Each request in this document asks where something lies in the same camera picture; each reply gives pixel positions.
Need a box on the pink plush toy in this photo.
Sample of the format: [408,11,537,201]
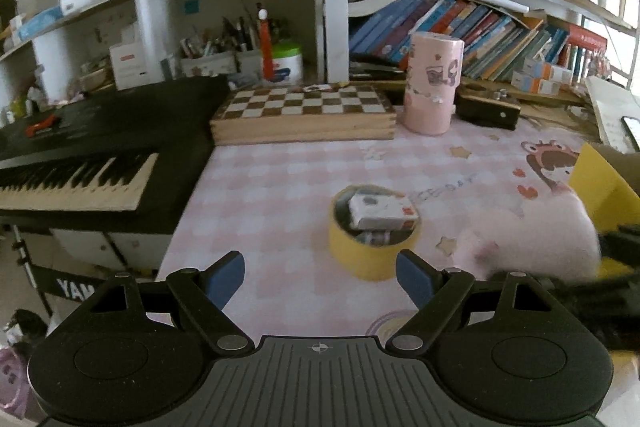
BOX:
[451,186,601,282]

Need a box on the yellow tape roll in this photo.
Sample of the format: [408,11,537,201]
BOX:
[329,184,422,282]

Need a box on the white red small box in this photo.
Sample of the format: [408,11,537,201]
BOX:
[348,193,420,231]

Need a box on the pink checkered tablecloth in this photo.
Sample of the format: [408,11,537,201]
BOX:
[154,103,640,427]

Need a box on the black Yamaha keyboard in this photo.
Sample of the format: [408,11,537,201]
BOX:
[1,77,229,234]

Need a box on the yellow cardboard box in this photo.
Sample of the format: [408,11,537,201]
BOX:
[570,143,640,279]

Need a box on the dark wooden small box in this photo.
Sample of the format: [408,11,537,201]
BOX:
[454,83,522,131]

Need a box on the wooden chessboard box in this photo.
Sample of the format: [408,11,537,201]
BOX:
[210,83,397,145]

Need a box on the pink cylindrical cup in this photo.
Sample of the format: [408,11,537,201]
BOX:
[402,31,464,135]

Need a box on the purple smartphone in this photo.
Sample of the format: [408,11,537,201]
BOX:
[622,116,640,147]

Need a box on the white green lidded jar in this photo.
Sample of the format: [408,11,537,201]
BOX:
[272,40,304,86]

